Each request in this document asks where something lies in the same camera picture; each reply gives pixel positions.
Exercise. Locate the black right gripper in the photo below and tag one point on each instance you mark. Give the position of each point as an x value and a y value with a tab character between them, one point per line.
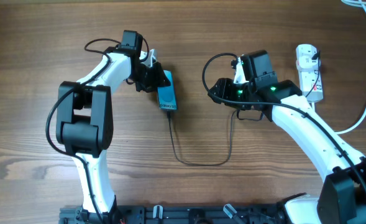
224	86

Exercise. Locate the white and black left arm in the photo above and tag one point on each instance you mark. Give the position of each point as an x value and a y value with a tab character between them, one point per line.
84	119

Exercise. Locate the white USB charger plug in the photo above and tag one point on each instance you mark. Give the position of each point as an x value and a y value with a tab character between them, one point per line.
307	63

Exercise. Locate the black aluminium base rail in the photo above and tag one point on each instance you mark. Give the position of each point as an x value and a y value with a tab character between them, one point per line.
266	213

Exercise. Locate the teal screen Galaxy smartphone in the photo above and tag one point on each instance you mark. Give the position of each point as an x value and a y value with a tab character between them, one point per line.
166	95

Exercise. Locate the white power strip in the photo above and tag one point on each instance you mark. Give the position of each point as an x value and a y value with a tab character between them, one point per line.
310	82

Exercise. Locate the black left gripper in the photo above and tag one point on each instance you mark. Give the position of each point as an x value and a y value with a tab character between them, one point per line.
157	80

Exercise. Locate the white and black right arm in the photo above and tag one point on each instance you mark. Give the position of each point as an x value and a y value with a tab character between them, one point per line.
341	167

